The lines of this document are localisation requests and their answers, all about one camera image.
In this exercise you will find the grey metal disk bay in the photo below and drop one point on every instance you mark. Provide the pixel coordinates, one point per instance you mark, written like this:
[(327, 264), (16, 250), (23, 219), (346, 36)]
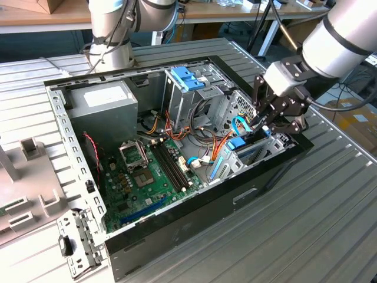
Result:
[(231, 171)]

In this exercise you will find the hard disk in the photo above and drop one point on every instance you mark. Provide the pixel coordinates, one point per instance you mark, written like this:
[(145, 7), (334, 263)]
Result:
[(236, 144)]

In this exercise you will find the blue plastic drive latch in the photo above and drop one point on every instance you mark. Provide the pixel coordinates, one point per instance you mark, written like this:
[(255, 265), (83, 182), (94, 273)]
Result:
[(184, 77)]

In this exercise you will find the small brown cardboard box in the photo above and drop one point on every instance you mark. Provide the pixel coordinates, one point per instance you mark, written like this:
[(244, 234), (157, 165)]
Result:
[(44, 5)]

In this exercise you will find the grey parts rack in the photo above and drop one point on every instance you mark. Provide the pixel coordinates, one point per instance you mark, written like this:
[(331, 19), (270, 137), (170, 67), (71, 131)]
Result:
[(29, 179)]

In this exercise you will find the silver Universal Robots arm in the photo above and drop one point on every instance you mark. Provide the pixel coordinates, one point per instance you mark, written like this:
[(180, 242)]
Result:
[(338, 41)]

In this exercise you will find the large brown cardboard box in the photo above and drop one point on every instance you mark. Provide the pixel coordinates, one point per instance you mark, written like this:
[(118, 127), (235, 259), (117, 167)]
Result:
[(287, 39)]

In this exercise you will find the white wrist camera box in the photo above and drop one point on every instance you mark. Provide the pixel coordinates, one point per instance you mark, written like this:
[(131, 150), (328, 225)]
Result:
[(279, 78)]

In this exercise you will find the grey power supply unit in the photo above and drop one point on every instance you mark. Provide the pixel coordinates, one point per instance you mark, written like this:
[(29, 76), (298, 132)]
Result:
[(103, 118)]

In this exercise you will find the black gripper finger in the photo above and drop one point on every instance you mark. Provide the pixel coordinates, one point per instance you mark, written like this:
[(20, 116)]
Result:
[(259, 97), (290, 126)]

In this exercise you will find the green motherboard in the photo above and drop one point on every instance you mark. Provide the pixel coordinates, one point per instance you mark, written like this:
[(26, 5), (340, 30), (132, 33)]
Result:
[(141, 200)]

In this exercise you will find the black RAM slot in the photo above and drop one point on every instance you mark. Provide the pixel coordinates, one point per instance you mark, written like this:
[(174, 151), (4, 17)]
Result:
[(173, 165), (169, 165), (176, 165), (165, 165)]

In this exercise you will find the wooden desk white frame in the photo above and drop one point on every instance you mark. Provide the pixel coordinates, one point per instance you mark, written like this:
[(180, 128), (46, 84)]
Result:
[(224, 12)]

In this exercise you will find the grey metal drive cage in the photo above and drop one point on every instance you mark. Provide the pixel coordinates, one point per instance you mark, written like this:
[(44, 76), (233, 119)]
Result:
[(176, 103)]

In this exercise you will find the black open PC case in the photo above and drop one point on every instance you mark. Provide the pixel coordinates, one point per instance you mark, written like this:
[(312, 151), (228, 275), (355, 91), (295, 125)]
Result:
[(206, 224)]

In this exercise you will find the labelled brown cardboard box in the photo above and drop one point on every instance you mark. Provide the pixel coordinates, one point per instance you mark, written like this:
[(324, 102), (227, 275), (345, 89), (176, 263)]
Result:
[(353, 118)]

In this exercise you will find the CPU socket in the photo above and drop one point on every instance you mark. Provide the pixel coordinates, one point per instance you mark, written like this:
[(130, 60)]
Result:
[(143, 178)]

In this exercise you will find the blue expansion slot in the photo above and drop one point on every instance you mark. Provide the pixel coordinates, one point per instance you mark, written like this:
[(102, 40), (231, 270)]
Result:
[(144, 210)]

